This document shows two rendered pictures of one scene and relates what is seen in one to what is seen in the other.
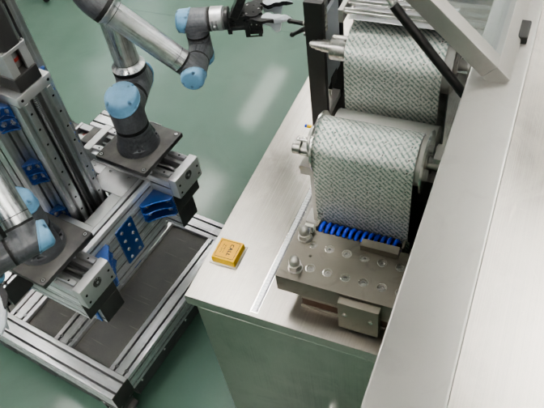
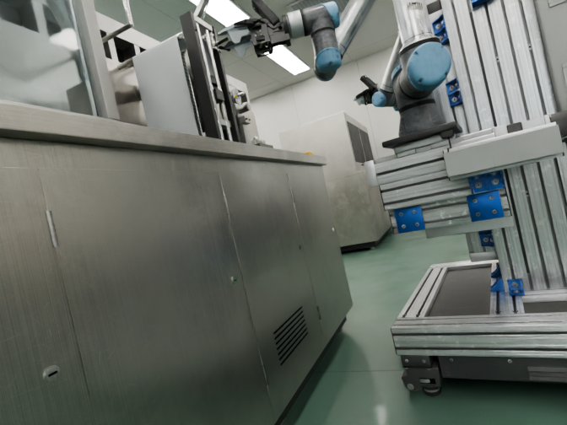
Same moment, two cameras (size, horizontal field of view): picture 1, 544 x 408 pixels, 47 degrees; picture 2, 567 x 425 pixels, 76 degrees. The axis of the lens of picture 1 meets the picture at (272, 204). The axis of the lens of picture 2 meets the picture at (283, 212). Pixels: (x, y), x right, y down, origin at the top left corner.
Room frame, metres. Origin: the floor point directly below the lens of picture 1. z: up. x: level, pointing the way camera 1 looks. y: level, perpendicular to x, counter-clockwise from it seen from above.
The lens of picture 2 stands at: (2.80, -0.21, 0.67)
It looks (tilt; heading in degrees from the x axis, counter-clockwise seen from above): 0 degrees down; 174
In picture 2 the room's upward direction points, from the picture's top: 13 degrees counter-clockwise
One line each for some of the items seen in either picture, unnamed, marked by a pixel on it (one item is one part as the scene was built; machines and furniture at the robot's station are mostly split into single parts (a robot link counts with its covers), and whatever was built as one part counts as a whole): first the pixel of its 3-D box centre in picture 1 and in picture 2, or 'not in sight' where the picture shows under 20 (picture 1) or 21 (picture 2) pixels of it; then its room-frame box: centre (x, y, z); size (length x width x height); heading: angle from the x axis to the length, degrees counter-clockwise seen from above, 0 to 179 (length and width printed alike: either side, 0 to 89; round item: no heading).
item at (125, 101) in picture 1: (125, 106); (412, 84); (1.67, 0.43, 0.98); 0.13 x 0.12 x 0.14; 169
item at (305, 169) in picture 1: (314, 183); (245, 135); (1.12, -0.12, 1.05); 0.06 x 0.05 x 0.31; 60
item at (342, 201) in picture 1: (361, 207); not in sight; (0.96, -0.21, 1.11); 0.23 x 0.01 x 0.18; 60
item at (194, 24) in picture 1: (194, 20); (320, 19); (1.74, 0.14, 1.21); 0.11 x 0.08 x 0.09; 79
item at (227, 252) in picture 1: (227, 252); not in sight; (1.05, 0.14, 0.91); 0.07 x 0.07 x 0.02; 60
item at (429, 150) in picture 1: (427, 162); not in sight; (0.94, -0.36, 1.25); 0.15 x 0.01 x 0.15; 150
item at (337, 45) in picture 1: (343, 48); not in sight; (1.30, -0.24, 1.34); 0.06 x 0.06 x 0.06; 60
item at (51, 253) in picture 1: (36, 235); not in sight; (1.26, 0.73, 0.87); 0.15 x 0.15 x 0.10
